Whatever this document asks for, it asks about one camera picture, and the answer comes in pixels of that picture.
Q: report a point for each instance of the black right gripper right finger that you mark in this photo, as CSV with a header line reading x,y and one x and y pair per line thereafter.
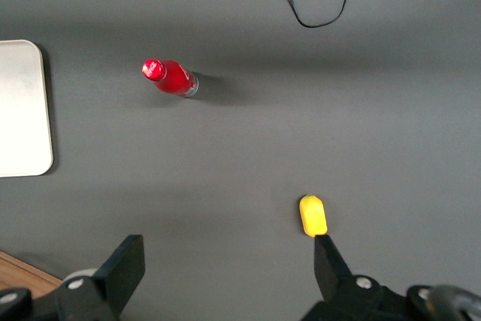
x,y
328,264

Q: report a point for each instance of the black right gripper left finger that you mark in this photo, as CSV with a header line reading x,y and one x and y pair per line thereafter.
x,y
124,268

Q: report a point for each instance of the cream plastic tray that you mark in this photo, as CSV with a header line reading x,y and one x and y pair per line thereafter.
x,y
22,110

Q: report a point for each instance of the yellow lemon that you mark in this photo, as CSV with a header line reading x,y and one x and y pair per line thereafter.
x,y
313,215

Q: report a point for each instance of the wooden drawer cabinet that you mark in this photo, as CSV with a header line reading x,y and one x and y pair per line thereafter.
x,y
22,270

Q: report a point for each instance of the red cola bottle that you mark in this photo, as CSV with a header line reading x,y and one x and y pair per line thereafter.
x,y
173,78

